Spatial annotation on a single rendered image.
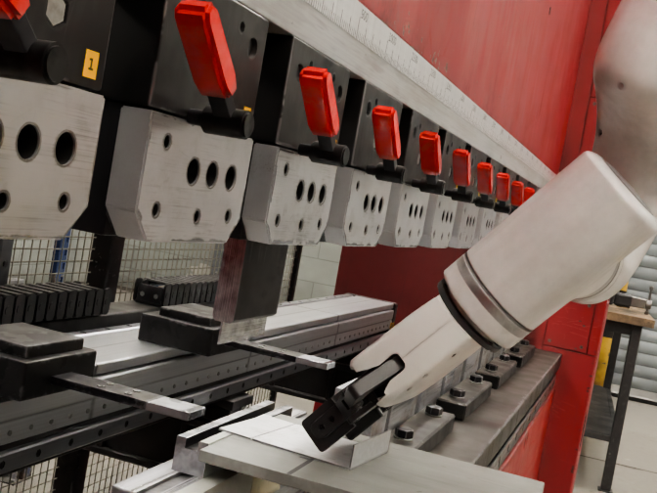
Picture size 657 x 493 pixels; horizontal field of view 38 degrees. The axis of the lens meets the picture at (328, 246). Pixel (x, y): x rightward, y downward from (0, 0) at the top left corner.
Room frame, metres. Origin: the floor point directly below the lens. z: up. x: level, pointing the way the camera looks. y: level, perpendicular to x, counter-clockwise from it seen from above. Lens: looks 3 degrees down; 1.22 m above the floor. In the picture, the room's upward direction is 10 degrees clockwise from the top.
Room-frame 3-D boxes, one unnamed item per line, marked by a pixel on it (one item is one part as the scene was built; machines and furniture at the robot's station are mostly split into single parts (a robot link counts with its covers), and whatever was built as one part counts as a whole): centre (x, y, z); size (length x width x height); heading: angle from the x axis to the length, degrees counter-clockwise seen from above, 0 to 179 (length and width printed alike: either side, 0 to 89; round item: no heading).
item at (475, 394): (1.79, -0.31, 0.89); 0.30 x 0.05 x 0.03; 162
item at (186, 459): (0.88, 0.05, 0.99); 0.20 x 0.03 x 0.03; 162
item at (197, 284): (1.71, 0.20, 1.02); 0.44 x 0.06 x 0.04; 162
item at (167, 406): (0.91, 0.22, 1.01); 0.26 x 0.12 x 0.05; 72
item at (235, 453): (0.80, -0.08, 1.00); 0.26 x 0.18 x 0.01; 72
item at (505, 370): (2.17, -0.43, 0.89); 0.30 x 0.05 x 0.03; 162
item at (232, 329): (0.85, 0.06, 1.13); 0.10 x 0.02 x 0.10; 162
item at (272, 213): (0.83, 0.07, 1.26); 0.15 x 0.09 x 0.17; 162
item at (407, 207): (1.21, -0.06, 1.26); 0.15 x 0.09 x 0.17; 162
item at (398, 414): (2.05, -0.33, 0.92); 1.67 x 0.06 x 0.10; 162
